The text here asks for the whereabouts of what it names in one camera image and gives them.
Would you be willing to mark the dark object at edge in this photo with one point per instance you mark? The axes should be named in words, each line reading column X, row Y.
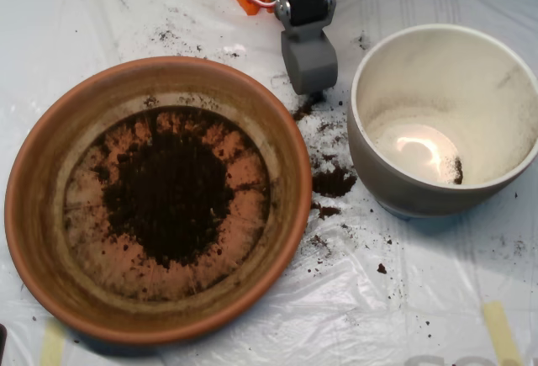
column 2, row 338

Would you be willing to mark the beige masking tape strip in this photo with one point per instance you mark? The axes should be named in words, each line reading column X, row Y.
column 500, row 332
column 52, row 345

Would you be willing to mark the white ceramic pot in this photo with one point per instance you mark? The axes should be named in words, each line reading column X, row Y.
column 399, row 197

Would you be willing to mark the elongated spilled soil clump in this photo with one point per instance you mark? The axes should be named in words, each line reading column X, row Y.
column 303, row 110

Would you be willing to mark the clear plastic sheet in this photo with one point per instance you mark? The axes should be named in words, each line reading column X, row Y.
column 378, row 319

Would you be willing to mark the terracotta saucer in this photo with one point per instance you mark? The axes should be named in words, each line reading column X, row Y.
column 42, row 223

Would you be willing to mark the tiny spilled soil crumb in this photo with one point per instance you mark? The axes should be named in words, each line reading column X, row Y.
column 381, row 268

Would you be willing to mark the grey gripper black motor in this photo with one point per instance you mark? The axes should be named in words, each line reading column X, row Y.
column 310, row 85

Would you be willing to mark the large spilled soil pile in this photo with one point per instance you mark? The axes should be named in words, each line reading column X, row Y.
column 332, row 183

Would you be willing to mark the small spilled soil clump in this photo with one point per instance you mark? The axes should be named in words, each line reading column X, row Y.
column 327, row 211

